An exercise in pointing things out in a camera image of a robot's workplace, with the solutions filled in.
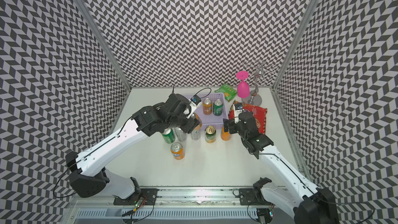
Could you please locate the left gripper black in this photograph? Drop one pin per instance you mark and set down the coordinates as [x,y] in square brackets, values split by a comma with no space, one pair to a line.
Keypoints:
[190,125]

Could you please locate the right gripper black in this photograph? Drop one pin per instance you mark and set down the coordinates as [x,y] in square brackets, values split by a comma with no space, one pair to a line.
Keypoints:
[232,125]

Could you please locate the orange fanta can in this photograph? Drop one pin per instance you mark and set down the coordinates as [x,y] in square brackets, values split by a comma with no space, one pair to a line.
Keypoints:
[177,151]
[225,135]

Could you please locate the lavender plastic basket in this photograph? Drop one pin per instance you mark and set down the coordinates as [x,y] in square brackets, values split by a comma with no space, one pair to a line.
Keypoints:
[206,120]

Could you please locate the green can gold top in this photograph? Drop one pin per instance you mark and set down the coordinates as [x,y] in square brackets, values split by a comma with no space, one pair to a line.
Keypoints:
[210,134]

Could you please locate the green can back row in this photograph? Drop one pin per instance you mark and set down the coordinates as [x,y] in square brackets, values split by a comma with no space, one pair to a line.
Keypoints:
[218,107]

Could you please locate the green soda can silver top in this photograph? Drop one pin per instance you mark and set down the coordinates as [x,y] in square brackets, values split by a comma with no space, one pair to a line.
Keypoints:
[168,136]

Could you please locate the white monster can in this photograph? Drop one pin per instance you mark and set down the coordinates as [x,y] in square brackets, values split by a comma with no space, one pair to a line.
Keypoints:
[196,134]
[182,137]

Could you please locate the orange soda can back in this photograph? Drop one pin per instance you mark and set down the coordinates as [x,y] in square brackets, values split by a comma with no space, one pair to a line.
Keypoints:
[207,106]

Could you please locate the orange schweppes can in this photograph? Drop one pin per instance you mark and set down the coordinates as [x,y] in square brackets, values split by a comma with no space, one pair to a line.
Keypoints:
[198,127]

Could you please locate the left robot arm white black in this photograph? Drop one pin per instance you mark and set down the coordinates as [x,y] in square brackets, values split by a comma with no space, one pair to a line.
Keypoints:
[88,174]

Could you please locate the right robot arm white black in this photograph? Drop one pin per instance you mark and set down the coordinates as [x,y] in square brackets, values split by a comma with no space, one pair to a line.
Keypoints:
[303,200]

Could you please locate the green snack packet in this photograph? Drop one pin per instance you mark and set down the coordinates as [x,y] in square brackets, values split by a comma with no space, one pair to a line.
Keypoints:
[228,91]

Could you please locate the red candy bag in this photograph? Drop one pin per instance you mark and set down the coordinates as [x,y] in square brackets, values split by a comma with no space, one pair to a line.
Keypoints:
[259,114]

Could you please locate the pink wine glass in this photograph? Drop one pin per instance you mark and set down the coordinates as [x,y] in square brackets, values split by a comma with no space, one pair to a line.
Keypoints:
[243,89]

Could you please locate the chrome glass holder stand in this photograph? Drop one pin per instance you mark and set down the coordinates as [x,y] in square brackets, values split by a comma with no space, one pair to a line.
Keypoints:
[261,71]

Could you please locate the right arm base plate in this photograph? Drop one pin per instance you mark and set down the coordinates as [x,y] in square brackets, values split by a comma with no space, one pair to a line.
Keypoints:
[251,196]

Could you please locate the aluminium mounting rail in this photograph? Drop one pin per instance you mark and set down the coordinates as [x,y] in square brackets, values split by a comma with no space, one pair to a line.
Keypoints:
[179,204]

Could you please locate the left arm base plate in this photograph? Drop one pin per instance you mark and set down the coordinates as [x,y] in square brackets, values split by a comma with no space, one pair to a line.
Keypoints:
[149,195]

